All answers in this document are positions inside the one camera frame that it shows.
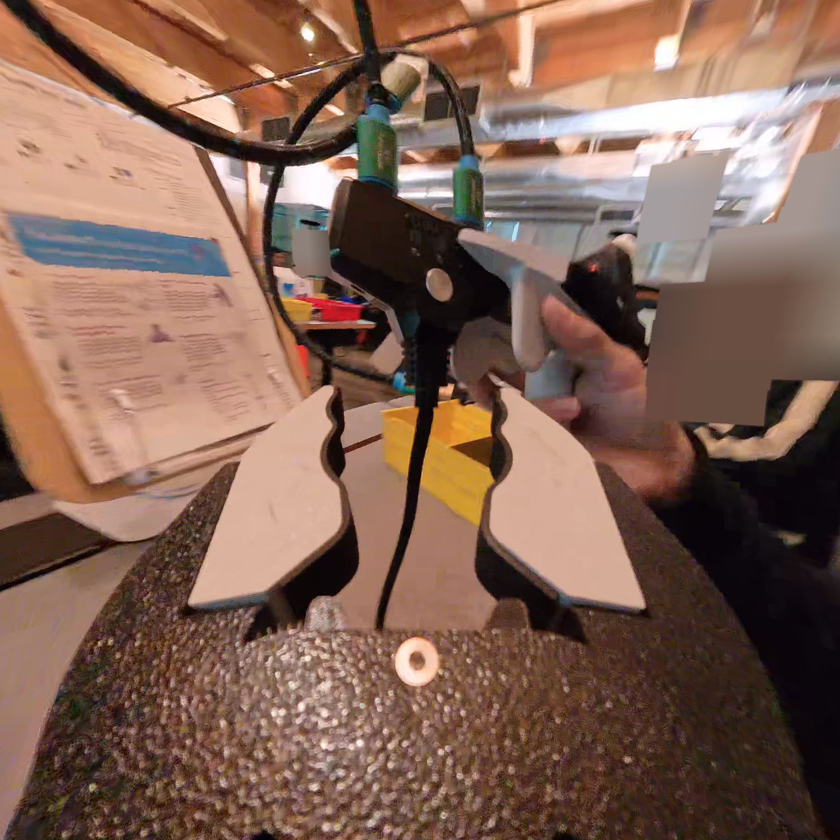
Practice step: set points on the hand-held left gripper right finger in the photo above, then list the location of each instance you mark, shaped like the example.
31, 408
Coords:
558, 525

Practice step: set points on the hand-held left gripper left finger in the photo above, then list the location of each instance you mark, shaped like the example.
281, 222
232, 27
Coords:
282, 518

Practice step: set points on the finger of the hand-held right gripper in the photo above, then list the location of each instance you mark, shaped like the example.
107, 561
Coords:
525, 275
485, 351

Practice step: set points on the yellow plastic bin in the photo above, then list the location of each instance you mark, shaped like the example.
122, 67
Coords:
296, 310
453, 472

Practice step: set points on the red plastic bin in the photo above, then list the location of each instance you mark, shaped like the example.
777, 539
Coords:
334, 308

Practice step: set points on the printed instruction sheet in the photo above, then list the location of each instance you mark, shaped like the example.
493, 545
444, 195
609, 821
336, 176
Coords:
131, 328

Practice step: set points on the person's black hoodie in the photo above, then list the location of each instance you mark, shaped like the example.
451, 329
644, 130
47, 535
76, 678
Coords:
807, 472

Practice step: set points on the wooden document stand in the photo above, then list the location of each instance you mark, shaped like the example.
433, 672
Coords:
26, 426

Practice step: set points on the white pendant lamp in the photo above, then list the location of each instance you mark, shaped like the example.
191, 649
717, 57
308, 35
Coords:
307, 31

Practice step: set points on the silver air duct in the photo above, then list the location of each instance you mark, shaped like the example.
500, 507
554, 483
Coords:
558, 177
623, 115

